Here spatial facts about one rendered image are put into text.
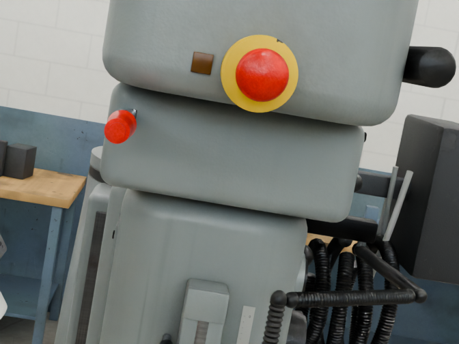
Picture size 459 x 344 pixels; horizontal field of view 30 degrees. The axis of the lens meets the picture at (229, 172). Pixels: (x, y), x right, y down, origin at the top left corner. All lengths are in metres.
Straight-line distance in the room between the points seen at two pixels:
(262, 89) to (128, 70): 0.12
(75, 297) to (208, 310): 0.56
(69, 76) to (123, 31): 4.45
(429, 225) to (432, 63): 0.47
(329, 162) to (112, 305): 0.27
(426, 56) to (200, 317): 0.31
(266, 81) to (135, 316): 0.32
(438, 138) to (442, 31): 4.17
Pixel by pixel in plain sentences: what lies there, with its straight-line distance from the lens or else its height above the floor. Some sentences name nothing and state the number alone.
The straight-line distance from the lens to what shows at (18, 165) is 4.74.
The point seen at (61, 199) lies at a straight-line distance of 4.40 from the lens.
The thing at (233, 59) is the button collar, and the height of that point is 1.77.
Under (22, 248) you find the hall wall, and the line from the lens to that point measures 5.34.
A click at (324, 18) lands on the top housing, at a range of 0.69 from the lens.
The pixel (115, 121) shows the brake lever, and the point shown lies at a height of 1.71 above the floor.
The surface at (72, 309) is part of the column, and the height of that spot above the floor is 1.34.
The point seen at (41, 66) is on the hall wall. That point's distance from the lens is 5.18.
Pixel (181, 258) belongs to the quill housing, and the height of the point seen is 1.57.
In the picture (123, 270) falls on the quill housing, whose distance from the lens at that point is 0.87.
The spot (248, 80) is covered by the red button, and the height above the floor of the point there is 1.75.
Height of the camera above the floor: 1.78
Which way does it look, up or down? 8 degrees down
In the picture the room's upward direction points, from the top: 10 degrees clockwise
